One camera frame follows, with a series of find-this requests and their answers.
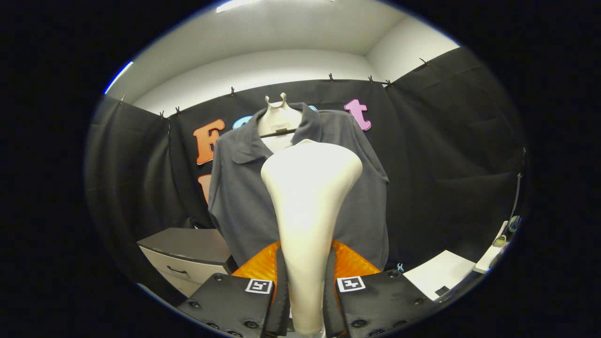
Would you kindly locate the grey button shirt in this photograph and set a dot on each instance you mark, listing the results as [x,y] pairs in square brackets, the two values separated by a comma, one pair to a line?
[239,202]

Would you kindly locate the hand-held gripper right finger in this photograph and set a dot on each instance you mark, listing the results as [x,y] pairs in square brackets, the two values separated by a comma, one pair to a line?
[330,305]

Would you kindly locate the large ceiling light panel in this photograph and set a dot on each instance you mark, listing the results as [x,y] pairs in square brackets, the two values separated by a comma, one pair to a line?
[244,3]

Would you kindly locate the narrow ceiling light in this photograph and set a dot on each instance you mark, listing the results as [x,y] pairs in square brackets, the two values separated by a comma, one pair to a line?
[118,77]

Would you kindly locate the small black block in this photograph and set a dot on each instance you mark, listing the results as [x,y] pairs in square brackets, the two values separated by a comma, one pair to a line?
[442,290]

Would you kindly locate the white table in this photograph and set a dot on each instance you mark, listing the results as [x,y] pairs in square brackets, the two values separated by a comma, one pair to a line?
[436,272]

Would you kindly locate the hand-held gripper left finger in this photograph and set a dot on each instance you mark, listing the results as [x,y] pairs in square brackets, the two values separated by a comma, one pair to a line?
[281,300]

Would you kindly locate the grey drawer cabinet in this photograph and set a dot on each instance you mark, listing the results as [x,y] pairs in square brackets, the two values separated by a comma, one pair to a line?
[188,253]

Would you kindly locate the white mannequin torso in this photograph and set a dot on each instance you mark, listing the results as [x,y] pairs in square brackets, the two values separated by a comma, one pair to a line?
[278,117]

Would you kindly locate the row of black cloth clips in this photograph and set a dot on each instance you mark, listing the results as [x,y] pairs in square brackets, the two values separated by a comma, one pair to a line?
[331,77]

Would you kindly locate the black clothes hanger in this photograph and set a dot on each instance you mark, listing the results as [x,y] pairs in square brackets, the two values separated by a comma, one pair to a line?
[279,132]

